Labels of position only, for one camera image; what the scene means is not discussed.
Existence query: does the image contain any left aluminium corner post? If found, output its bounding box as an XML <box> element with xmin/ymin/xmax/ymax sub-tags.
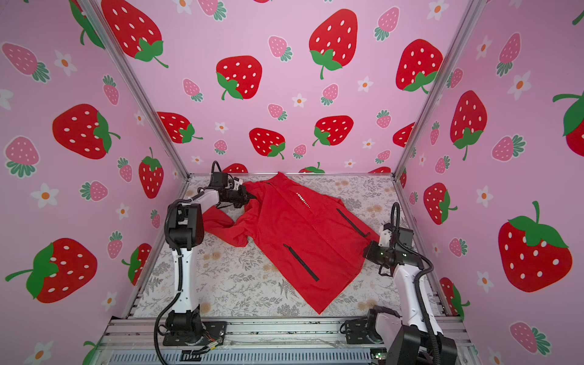
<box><xmin>79</xmin><ymin>0</ymin><xmax>190</xmax><ymax>180</ymax></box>

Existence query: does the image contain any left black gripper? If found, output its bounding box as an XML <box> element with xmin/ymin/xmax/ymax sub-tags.
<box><xmin>224</xmin><ymin>185</ymin><xmax>257</xmax><ymax>207</ymax></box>

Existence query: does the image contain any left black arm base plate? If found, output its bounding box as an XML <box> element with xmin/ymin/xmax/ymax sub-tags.
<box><xmin>163</xmin><ymin>321</ymin><xmax>228</xmax><ymax>347</ymax></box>

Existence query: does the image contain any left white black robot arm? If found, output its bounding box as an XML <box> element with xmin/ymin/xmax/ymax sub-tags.
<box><xmin>154</xmin><ymin>161</ymin><xmax>255</xmax><ymax>364</ymax></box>

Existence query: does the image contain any aluminium corner post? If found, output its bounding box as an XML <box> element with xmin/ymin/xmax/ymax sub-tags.
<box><xmin>79</xmin><ymin>0</ymin><xmax>190</xmax><ymax>180</ymax></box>
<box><xmin>394</xmin><ymin>0</ymin><xmax>489</xmax><ymax>175</ymax></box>

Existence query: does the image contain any aluminium front rail frame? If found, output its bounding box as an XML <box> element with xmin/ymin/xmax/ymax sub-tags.
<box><xmin>90</xmin><ymin>316</ymin><xmax>480</xmax><ymax>365</ymax></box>

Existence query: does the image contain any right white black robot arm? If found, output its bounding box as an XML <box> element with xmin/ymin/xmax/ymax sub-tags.
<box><xmin>363</xmin><ymin>202</ymin><xmax>458</xmax><ymax>364</ymax></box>

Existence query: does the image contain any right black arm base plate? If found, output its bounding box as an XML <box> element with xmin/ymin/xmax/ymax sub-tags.
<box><xmin>339</xmin><ymin>319</ymin><xmax>377</xmax><ymax>345</ymax></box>

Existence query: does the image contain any right aluminium corner post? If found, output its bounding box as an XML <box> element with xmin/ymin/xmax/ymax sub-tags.
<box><xmin>394</xmin><ymin>0</ymin><xmax>489</xmax><ymax>175</ymax></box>

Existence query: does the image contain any red zip-up jacket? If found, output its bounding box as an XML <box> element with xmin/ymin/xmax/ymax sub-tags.
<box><xmin>203</xmin><ymin>173</ymin><xmax>380</xmax><ymax>313</ymax></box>

